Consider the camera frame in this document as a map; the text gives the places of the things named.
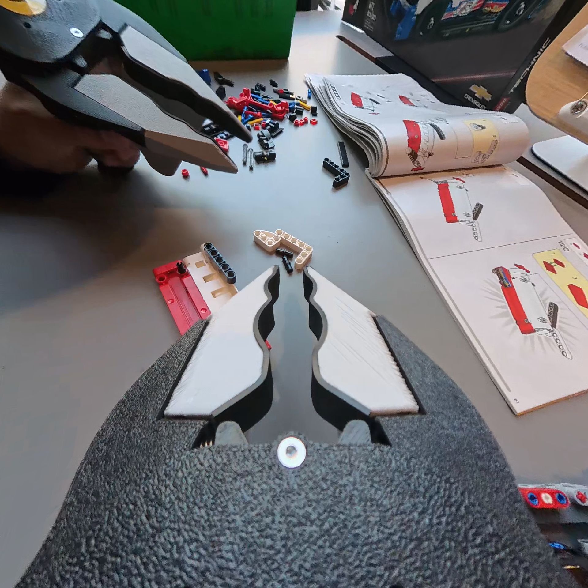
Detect grey desk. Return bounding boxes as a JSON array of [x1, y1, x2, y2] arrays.
[[0, 9, 588, 588]]

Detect toy brick race car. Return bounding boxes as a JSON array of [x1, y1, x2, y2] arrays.
[[517, 481, 588, 572]]

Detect green plastic bin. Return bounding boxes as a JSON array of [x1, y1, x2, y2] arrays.
[[115, 0, 297, 61]]

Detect open instruction booklet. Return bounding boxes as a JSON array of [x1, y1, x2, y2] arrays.
[[304, 73, 588, 416]]

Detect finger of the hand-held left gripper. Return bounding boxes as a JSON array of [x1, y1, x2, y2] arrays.
[[75, 73, 239, 177], [119, 25, 253, 144]]

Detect pile of brick pieces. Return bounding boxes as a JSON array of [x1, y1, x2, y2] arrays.
[[181, 68, 352, 190]]

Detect black straight five-hole beam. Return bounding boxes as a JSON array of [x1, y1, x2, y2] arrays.
[[204, 242, 238, 285]]

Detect wooden document stand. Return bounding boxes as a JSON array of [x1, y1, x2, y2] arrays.
[[525, 9, 588, 196]]

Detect printed instruction sheet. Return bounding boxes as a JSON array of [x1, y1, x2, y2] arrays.
[[563, 25, 588, 62]]

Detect white angled brick beam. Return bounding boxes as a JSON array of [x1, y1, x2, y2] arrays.
[[275, 229, 314, 271]]

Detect red and white brick panel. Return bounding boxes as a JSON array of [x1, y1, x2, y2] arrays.
[[153, 243, 239, 337]]

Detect person's left hand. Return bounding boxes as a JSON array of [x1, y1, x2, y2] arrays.
[[0, 85, 144, 174]]

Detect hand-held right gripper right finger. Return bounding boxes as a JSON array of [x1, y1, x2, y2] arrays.
[[302, 266, 420, 435]]

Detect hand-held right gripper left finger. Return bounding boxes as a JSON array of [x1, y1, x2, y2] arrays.
[[163, 265, 281, 435]]

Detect black toy set box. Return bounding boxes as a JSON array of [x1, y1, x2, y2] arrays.
[[337, 0, 575, 114]]

